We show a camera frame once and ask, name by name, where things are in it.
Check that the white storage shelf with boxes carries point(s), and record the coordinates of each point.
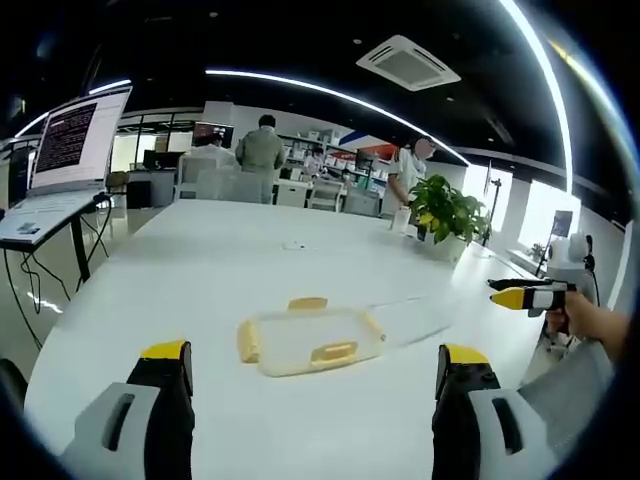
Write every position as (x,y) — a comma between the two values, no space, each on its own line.
(327,155)

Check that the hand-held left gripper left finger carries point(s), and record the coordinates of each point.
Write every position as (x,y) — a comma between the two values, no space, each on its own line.
(131,415)

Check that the white ceiling air conditioner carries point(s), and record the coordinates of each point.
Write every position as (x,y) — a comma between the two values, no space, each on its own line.
(407,62)

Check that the green potted plant white pot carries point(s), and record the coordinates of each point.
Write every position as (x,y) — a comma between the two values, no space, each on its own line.
(447,215)

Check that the curved ceiling light strip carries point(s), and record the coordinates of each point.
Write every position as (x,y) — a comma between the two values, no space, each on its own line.
(340,100)
(550,85)

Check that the clear plastic lid yellow buckles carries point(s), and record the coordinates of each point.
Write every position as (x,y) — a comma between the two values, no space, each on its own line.
(310,340)

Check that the white side desk black legs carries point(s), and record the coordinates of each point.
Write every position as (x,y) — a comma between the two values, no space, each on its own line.
(40,215)

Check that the clear plastic bottle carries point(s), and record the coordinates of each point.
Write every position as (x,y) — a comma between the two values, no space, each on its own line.
(401,219)

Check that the black tripod stand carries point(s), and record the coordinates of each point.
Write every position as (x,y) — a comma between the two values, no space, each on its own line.
(495,205)

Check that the person's right hand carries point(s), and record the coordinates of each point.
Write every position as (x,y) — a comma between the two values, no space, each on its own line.
(582,315)

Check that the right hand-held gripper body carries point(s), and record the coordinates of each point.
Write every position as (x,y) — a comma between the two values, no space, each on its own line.
(570,265)

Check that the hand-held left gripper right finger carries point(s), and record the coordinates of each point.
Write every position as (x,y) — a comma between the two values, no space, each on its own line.
(480,415)

